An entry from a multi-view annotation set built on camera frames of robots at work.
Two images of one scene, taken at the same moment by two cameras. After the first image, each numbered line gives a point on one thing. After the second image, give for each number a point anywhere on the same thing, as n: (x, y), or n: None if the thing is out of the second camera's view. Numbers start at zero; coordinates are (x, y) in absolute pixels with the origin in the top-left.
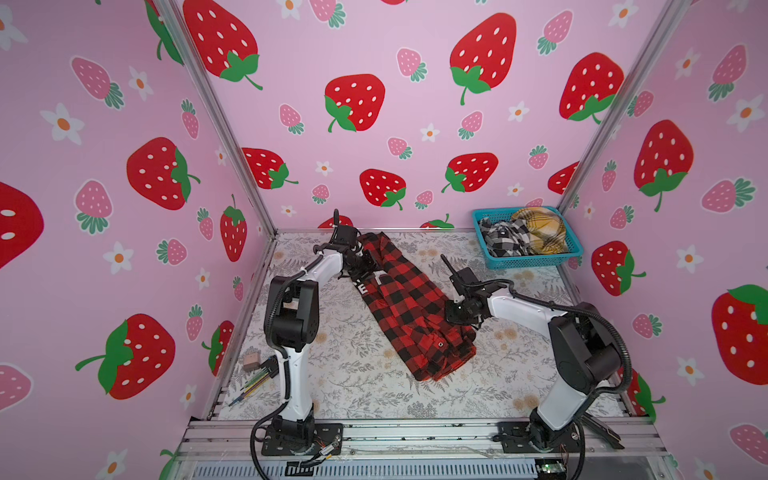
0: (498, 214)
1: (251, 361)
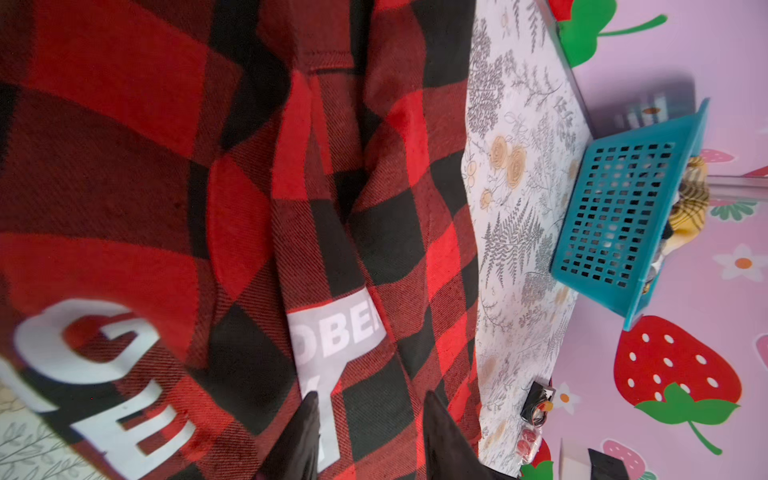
0: (621, 207)
1: None
